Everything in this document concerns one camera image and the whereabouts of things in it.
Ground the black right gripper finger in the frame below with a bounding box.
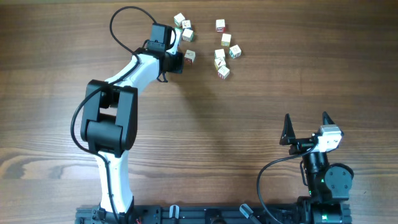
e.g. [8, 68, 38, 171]
[279, 113, 296, 146]
[322, 111, 335, 125]

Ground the red U letter block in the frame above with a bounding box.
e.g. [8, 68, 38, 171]
[218, 65, 230, 79]

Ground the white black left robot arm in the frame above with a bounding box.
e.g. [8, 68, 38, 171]
[77, 24, 184, 223]

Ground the teal letter block far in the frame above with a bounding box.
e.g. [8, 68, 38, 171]
[174, 12, 185, 27]

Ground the white animal picture block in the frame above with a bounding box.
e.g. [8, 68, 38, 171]
[182, 29, 194, 42]

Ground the blue letter block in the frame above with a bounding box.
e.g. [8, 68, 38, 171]
[182, 20, 192, 29]

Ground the red O letter block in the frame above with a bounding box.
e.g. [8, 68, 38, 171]
[184, 50, 196, 65]

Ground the green F letter block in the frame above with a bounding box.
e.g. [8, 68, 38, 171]
[215, 49, 226, 59]

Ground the red X letter block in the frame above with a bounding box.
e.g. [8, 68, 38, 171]
[216, 19, 226, 32]

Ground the yellow K letter block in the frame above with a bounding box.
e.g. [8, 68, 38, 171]
[214, 57, 226, 70]

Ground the yellow plain top block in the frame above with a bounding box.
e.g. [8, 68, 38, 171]
[221, 33, 231, 47]

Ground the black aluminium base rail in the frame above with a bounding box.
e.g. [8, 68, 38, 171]
[75, 203, 353, 224]

